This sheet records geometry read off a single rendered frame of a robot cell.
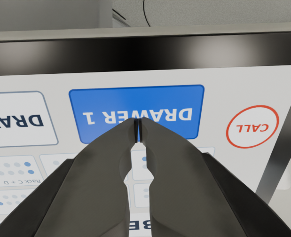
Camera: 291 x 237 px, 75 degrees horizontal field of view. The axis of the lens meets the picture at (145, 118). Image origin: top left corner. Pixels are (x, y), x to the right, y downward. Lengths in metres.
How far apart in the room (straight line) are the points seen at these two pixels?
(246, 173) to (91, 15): 0.25
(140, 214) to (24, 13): 0.28
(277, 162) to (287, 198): 3.31
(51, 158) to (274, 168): 0.20
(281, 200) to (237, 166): 3.34
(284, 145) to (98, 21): 0.24
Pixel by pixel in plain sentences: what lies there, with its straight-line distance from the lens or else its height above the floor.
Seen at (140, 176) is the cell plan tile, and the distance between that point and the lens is 0.18.
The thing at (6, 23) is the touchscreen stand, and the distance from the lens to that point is 0.31.
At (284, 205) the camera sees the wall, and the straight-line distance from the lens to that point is 3.54.
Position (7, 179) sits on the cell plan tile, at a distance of 0.21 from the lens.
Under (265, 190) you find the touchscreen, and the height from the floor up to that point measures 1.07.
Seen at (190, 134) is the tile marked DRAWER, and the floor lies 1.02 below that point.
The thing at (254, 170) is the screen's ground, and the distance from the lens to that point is 0.21.
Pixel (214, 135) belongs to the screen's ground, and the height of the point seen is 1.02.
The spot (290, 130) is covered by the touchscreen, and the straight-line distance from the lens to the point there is 0.19.
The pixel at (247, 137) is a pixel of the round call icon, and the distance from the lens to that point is 0.18.
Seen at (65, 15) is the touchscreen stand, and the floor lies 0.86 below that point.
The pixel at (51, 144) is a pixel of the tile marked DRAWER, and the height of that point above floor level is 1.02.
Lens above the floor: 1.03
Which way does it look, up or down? 9 degrees down
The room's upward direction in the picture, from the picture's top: 177 degrees clockwise
